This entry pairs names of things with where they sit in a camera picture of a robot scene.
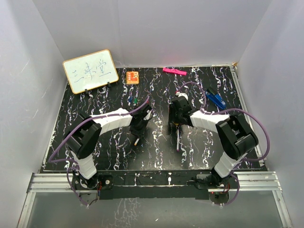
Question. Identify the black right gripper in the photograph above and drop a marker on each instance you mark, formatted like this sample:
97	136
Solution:
172	118

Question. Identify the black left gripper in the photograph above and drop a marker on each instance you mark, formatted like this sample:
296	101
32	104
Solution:
139	134

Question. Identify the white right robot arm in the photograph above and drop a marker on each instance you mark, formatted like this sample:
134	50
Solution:
235	134

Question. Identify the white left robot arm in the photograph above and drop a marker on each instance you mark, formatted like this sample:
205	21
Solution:
87	129

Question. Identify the white pen purple end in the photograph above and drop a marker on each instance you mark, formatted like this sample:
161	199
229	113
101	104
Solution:
178	138

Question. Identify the blue black stapler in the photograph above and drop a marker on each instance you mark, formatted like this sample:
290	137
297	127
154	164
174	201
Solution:
213	96

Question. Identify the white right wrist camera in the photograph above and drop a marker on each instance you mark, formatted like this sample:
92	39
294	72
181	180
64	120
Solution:
179	94

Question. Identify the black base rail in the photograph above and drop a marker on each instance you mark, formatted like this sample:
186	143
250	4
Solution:
153	184

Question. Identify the small whiteboard with yellow frame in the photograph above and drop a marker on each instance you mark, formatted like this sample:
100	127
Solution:
90	71

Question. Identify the aluminium frame rail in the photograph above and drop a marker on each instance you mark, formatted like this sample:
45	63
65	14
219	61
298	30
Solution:
261	180

